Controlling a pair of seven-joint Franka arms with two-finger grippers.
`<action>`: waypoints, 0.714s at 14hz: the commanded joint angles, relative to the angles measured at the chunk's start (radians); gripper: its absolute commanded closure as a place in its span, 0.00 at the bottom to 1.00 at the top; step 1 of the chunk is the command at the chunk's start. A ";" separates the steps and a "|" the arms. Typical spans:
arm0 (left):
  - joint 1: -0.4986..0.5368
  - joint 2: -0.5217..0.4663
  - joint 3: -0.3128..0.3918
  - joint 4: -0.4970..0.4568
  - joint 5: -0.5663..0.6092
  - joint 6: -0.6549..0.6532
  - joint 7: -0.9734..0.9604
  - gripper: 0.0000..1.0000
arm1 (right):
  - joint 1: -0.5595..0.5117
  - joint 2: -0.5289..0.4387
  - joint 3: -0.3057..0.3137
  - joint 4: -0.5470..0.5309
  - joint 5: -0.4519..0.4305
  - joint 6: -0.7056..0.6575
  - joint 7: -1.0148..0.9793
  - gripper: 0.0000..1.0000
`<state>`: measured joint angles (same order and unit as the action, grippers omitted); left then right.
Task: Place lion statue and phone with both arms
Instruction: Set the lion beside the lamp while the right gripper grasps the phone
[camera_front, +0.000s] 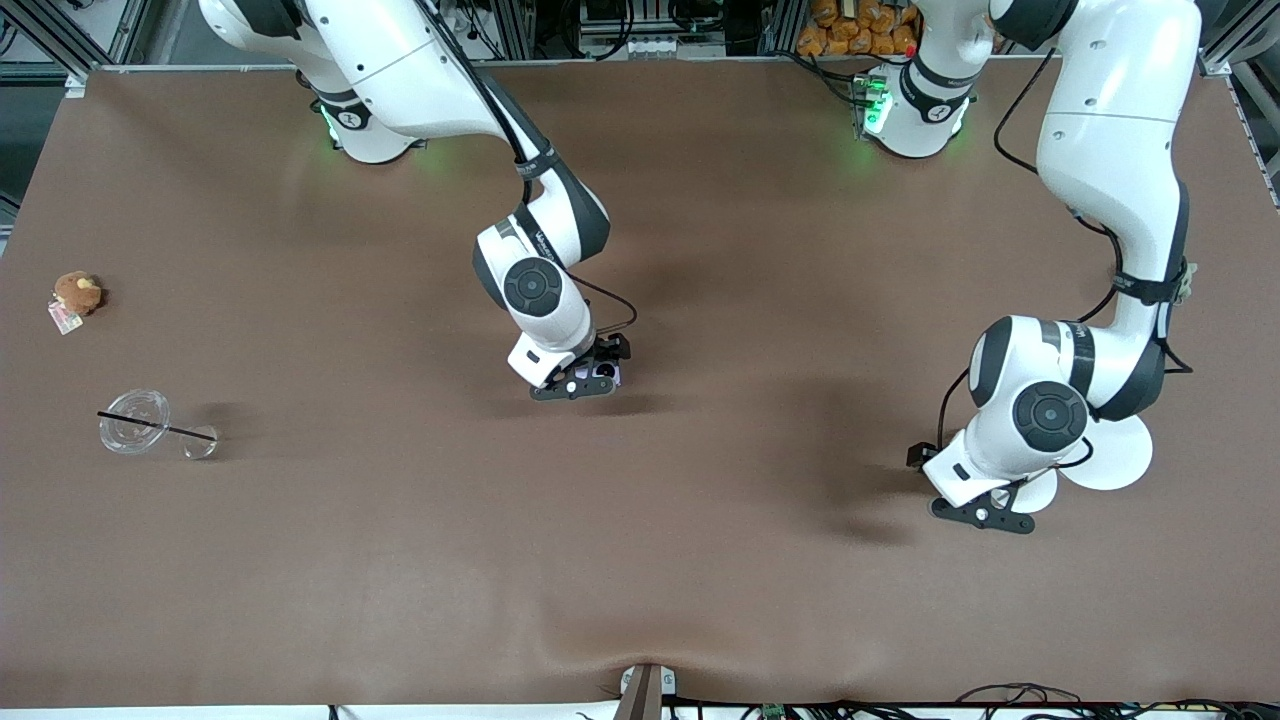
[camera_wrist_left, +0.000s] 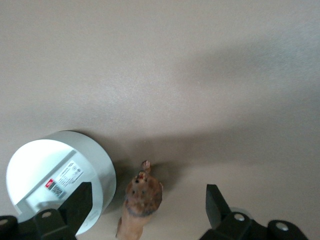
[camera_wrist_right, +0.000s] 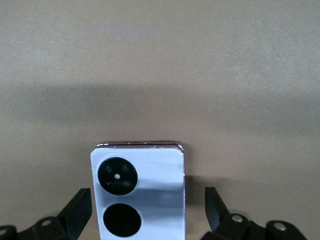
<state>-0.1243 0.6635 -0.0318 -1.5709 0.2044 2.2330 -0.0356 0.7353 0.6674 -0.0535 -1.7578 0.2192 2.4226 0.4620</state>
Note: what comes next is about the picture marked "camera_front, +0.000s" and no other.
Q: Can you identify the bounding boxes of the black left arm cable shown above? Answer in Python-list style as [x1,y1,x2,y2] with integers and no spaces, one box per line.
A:
[935,50,1196,471]

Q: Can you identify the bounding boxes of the orange stuffed toy pile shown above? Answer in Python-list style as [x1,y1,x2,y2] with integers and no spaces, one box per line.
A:
[797,0,921,58]

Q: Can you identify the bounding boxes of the aluminium frame post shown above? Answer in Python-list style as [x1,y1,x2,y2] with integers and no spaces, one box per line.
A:
[757,0,806,58]
[487,0,538,61]
[1200,0,1280,78]
[0,0,141,76]

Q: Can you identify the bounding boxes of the clear plastic cup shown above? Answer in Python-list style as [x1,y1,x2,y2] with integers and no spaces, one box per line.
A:
[97,388,219,461]

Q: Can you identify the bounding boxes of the black drinking straw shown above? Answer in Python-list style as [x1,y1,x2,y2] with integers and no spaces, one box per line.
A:
[97,410,218,442]

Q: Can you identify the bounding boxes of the metal table clamp bracket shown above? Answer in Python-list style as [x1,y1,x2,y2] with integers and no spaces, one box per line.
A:
[612,663,677,720]

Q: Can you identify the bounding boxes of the brown bear plush with tag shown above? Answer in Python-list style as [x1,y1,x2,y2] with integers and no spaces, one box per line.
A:
[47,271,104,336]

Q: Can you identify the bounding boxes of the aluminium table edge rail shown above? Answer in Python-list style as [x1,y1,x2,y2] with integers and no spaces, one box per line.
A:
[1225,75,1280,211]

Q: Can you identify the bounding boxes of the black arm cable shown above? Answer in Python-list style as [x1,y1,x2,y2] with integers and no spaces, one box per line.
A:
[415,0,641,341]
[935,50,1196,471]

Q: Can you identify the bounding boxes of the black floor cable bundle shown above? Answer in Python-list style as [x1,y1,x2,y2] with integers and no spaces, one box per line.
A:
[660,697,1280,720]

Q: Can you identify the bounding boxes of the looping black floor cable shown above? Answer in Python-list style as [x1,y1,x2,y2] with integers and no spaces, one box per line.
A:
[955,683,1083,707]

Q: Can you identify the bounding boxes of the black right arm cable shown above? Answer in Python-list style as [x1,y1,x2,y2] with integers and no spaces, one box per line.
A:
[415,0,641,341]

